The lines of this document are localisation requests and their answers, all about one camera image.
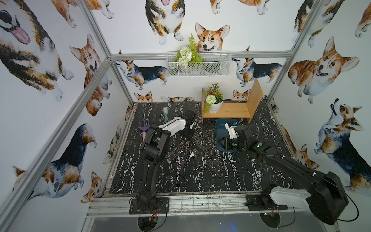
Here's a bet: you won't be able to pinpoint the teal plastic storage box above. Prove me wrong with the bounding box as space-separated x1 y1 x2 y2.
215 119 242 152

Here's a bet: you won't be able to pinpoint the potted flower white pot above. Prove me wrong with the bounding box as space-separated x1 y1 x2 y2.
203 83 224 113

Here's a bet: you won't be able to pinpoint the clear straight stencil ruler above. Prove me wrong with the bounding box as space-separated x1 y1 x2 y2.
192 130 204 149

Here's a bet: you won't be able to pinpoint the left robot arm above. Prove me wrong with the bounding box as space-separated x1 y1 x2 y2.
136 110 196 211

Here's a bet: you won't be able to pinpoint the teal cleaning brush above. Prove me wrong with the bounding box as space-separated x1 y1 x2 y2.
163 107 169 123

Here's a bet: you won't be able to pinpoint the purple pink garden rake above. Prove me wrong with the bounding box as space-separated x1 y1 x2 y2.
138 119 150 141

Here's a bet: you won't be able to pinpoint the green fern white flowers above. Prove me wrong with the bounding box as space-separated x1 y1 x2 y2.
174 34 203 68

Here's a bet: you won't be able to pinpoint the pink large triangle ruler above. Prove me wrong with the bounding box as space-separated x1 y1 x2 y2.
167 150 188 174

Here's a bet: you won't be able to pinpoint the white wire wall basket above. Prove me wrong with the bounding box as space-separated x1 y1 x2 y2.
166 51 231 77

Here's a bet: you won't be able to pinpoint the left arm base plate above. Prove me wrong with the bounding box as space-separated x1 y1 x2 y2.
129 197 170 215

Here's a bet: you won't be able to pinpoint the pink straight stencil ruler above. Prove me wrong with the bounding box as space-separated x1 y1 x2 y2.
166 138 190 160

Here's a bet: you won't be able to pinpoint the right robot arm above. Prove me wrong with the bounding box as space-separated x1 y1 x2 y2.
215 122 349 225

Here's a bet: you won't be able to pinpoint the wooden desk shelf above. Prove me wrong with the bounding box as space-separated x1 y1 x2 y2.
201 80 264 123

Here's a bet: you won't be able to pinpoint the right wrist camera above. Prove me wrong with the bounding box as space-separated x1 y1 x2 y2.
225 121 239 140

